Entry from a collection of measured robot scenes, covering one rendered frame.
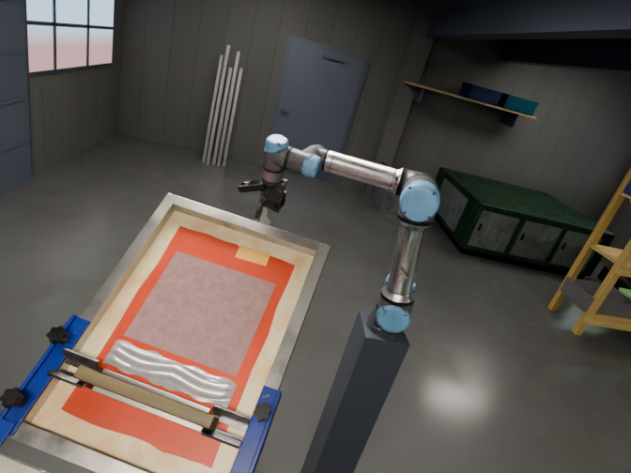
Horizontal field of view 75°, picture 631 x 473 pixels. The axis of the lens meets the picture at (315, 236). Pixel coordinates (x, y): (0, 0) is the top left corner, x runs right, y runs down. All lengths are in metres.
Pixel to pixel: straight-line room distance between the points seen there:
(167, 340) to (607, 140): 8.63
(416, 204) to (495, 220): 4.93
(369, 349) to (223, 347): 0.64
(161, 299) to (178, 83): 6.31
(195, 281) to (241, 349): 0.26
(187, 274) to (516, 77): 7.24
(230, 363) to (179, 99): 6.52
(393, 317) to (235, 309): 0.53
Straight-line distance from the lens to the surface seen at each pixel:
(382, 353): 1.66
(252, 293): 1.28
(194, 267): 1.34
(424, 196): 1.26
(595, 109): 8.87
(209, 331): 1.24
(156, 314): 1.29
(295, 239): 1.34
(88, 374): 1.17
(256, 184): 1.46
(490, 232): 6.23
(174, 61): 7.42
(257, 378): 1.19
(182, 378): 1.21
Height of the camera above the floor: 2.12
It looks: 24 degrees down
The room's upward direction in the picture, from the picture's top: 16 degrees clockwise
